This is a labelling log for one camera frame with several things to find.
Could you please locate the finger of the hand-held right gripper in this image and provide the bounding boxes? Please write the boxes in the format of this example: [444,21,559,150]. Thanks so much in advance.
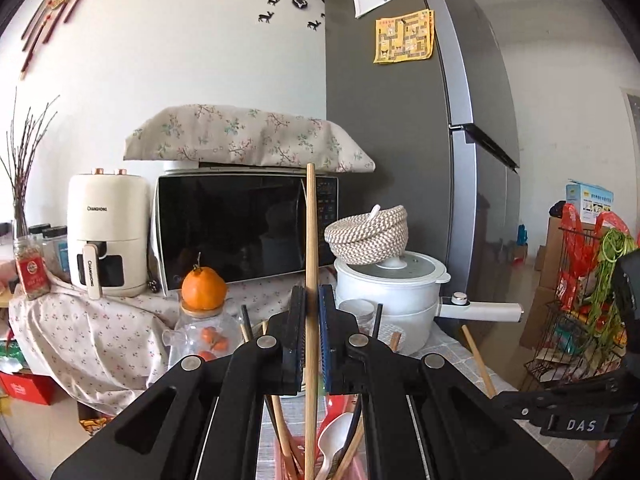
[492,374,626,439]

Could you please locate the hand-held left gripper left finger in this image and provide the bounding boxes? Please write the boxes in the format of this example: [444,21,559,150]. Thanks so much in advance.
[50,285,307,480]

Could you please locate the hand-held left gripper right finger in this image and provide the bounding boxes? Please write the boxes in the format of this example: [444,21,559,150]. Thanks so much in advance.
[318,284,576,480]

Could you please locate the light wooden chopstick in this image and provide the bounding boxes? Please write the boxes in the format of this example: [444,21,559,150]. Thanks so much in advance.
[304,162,319,480]
[460,324,497,399]

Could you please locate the white plastic spoon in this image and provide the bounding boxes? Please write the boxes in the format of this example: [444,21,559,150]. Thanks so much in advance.
[317,412,359,480]

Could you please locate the pink plastic utensil basket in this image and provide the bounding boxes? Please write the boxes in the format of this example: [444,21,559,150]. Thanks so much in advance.
[270,394,372,480]

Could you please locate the tall glass jar red label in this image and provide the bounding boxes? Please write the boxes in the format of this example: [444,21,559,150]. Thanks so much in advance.
[338,298,377,329]

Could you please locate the green leafy vegetable bunch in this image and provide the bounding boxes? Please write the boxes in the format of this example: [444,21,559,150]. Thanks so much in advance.
[586,227,639,343]

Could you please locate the red plastic bag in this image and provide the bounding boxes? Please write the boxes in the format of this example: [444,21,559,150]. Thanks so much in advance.
[556,202,585,312]
[594,211,632,251]

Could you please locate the white electric cooking pot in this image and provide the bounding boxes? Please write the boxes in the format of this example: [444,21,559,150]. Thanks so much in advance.
[332,252,524,356]

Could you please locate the brown cardboard box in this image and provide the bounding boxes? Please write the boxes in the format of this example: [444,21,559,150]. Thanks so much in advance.
[519,216,567,352]

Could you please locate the large orange with stem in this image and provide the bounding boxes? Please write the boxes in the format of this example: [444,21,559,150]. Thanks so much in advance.
[181,252,228,311]

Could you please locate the black microwave oven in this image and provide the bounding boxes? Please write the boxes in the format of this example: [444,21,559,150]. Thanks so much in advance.
[152,170,341,296]

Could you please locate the blue and white box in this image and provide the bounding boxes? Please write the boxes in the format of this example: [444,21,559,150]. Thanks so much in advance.
[566,180,615,226]

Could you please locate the glass jar with tomatoes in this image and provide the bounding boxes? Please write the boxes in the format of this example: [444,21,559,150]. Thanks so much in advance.
[162,302,244,376]

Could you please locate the grey refrigerator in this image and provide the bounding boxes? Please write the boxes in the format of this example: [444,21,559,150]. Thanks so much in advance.
[320,0,523,356]

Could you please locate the floral cover cloth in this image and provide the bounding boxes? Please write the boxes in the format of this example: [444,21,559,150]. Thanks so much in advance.
[122,104,377,173]

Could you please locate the red flower print cloth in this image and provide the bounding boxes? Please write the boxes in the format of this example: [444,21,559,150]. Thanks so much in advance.
[7,270,341,417]

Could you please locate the cream air fryer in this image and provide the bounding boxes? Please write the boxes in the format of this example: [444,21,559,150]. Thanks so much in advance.
[67,167,151,301]

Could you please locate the colourful printed box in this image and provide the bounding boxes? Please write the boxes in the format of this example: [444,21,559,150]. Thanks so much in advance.
[79,414,117,435]

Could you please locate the black lid spice jar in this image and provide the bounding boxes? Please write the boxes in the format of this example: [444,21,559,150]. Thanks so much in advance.
[41,226,72,283]
[27,223,52,251]

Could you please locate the spice jar with red label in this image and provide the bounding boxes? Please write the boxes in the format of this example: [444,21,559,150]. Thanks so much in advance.
[12,237,52,302]

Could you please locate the red gift box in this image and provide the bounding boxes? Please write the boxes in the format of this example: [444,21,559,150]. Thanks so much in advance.
[0,370,57,407]

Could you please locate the yellow printed sheet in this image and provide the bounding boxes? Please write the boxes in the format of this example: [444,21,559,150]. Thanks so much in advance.
[372,9,436,65]

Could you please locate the dried branches in vase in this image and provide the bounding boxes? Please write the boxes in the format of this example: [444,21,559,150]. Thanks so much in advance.
[0,87,62,241]

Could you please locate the red hanging knot decoration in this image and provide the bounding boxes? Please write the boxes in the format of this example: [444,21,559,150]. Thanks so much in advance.
[20,0,103,81]

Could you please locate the black wire rack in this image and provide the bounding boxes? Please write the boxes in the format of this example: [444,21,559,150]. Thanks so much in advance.
[522,225,632,392]

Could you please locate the woven rope basket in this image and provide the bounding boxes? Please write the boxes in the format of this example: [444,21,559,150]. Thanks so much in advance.
[324,205,410,265]

